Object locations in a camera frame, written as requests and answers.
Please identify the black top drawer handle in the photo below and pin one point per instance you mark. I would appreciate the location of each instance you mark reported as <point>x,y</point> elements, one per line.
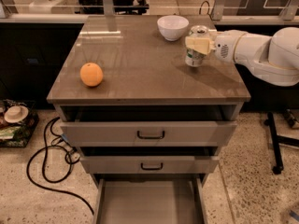
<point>150,137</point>

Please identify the black drawer handle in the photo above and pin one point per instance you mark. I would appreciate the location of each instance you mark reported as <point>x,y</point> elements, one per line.
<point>151,167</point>
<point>150,137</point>

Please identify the straw hat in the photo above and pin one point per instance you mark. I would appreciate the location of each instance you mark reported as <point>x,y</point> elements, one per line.
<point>16,114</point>

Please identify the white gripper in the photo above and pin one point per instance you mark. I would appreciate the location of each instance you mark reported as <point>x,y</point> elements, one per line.
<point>224,47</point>

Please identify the black middle drawer handle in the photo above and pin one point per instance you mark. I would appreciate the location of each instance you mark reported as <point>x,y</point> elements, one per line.
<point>151,167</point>

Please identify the bottom grey drawer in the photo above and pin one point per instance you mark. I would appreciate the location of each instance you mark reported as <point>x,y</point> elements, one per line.
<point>150,201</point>

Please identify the white ceramic bowl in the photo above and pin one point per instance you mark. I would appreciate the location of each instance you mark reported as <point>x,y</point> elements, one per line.
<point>172,27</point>

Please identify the grey drawer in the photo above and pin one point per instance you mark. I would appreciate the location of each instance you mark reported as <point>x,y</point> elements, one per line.
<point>116,126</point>
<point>150,201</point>
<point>126,160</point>

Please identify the grey drawer cabinet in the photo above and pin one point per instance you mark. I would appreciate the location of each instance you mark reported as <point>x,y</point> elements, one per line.
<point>140,67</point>

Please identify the middle grey drawer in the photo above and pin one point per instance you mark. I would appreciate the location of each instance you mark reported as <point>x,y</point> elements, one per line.
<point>126,160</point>

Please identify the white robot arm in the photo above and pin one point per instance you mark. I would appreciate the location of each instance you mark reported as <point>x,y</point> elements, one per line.
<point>271,58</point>

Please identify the black wheeled stand base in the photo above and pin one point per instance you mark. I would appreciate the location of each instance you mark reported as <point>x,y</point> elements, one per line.
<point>276,141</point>

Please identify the top grey drawer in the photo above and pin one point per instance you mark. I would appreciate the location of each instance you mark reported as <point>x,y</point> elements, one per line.
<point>116,126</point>

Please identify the orange fruit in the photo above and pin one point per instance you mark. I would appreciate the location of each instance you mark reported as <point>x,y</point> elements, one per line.
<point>91,74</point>

